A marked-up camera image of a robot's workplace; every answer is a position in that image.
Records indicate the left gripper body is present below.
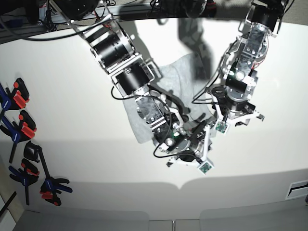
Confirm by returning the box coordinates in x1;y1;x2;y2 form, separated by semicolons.
211;93;265;127

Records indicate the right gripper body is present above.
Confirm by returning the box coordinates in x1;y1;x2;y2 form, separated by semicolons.
166;124;212;168

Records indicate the grey T-shirt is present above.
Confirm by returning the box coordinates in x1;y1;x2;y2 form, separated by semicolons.
123;53;214;144

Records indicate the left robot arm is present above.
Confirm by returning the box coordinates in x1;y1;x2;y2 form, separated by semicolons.
210;0;289;133

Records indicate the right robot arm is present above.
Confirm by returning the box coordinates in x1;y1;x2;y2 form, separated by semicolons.
50;0;214;173

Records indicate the blue red bar clamp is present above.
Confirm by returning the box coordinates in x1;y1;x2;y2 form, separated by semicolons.
0;110;37;164
0;78;29;119
24;141;73;206
8;158;40;205

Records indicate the black strip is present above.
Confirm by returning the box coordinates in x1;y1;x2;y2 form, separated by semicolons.
0;192;17;217

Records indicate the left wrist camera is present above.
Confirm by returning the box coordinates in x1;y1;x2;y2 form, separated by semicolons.
215;120;229;134

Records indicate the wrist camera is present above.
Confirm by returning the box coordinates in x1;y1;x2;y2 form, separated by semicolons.
197;160;215;175
215;120;229;134

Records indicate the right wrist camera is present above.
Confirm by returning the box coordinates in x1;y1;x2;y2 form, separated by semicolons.
197;160;215;175

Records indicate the black cable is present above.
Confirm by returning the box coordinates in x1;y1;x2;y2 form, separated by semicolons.
192;40;238;104

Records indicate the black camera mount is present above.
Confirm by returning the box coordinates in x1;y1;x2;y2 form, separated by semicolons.
184;0;207;18

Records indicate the aluminium frame rail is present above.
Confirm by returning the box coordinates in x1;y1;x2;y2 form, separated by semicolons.
0;24;47;44

